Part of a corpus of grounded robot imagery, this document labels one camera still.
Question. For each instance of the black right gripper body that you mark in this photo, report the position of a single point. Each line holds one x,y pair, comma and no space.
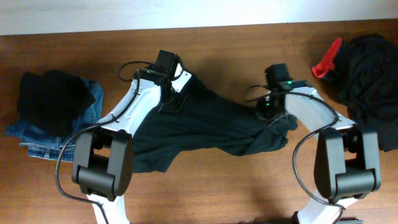
265,110

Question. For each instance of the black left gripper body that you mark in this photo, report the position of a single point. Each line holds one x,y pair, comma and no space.
173,101

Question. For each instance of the black Nike t-shirt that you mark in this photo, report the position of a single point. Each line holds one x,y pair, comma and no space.
206,120

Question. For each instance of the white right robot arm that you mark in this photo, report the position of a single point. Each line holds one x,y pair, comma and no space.
347,166

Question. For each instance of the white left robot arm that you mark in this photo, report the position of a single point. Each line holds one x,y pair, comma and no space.
102,164

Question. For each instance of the red garment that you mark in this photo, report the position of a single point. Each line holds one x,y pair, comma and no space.
326,63

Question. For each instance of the black clothes pile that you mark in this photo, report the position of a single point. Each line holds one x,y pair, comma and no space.
365,80

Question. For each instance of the folded black garment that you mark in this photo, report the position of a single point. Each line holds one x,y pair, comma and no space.
53,101

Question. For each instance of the folded blue jeans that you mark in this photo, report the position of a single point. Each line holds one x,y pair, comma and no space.
46,146

